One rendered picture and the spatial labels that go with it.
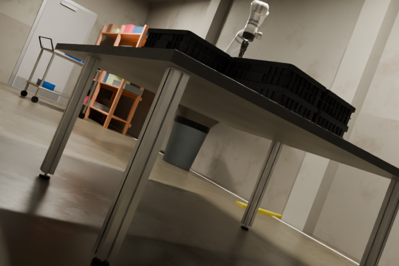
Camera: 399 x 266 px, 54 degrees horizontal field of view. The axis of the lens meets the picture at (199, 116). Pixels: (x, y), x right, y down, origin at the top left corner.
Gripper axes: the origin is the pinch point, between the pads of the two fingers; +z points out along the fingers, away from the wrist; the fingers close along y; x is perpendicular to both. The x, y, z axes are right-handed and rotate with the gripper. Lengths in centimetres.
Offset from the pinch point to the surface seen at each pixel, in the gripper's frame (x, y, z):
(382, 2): 104, -176, -143
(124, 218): -9, 104, 84
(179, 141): -51, -295, 67
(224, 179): 22, -303, 93
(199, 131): -32, -296, 46
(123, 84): -202, -456, 16
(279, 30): 19, -310, -124
